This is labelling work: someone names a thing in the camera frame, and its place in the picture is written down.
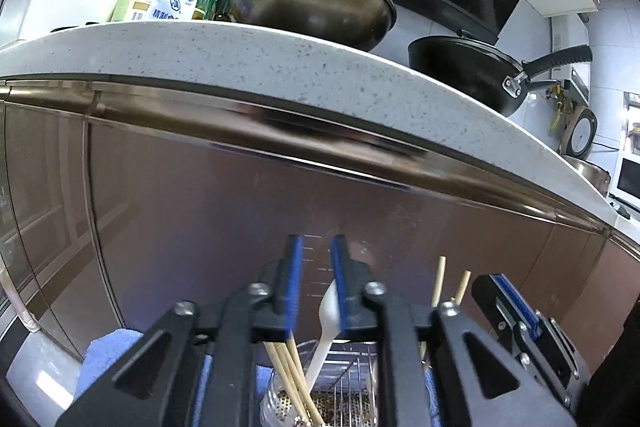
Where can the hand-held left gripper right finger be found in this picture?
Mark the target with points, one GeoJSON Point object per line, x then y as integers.
{"type": "Point", "coordinates": [340, 287]}

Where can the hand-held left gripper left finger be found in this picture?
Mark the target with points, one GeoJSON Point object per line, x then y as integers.
{"type": "Point", "coordinates": [294, 287]}

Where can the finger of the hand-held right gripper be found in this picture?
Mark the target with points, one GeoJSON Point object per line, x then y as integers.
{"type": "Point", "coordinates": [515, 302]}
{"type": "Point", "coordinates": [562, 362]}

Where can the white spoon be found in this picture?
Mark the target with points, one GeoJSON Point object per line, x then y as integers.
{"type": "Point", "coordinates": [327, 312]}

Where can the wooden chopstick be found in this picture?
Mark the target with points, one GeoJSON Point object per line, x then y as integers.
{"type": "Point", "coordinates": [288, 362]}
{"type": "Point", "coordinates": [299, 362]}
{"type": "Point", "coordinates": [438, 282]}
{"type": "Point", "coordinates": [461, 287]}
{"type": "Point", "coordinates": [276, 362]}

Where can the brown kitchen cabinet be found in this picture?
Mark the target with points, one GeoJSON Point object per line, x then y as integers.
{"type": "Point", "coordinates": [200, 207]}

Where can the steel bowl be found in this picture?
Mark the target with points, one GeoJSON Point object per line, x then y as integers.
{"type": "Point", "coordinates": [590, 172]}

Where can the white microwave oven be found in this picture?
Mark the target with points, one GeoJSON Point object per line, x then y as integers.
{"type": "Point", "coordinates": [627, 179]}

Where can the rice cooker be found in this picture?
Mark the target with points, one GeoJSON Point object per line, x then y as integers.
{"type": "Point", "coordinates": [580, 132]}

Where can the yellow gas pipe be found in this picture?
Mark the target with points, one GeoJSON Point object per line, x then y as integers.
{"type": "Point", "coordinates": [557, 112]}

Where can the blue towel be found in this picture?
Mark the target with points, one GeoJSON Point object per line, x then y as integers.
{"type": "Point", "coordinates": [110, 352]}

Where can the black frying pan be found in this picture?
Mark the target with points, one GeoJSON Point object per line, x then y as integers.
{"type": "Point", "coordinates": [460, 67]}

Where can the white water heater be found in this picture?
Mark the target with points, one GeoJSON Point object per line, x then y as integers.
{"type": "Point", "coordinates": [567, 52]}

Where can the dark sauce bottle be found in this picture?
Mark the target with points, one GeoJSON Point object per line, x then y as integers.
{"type": "Point", "coordinates": [223, 9]}

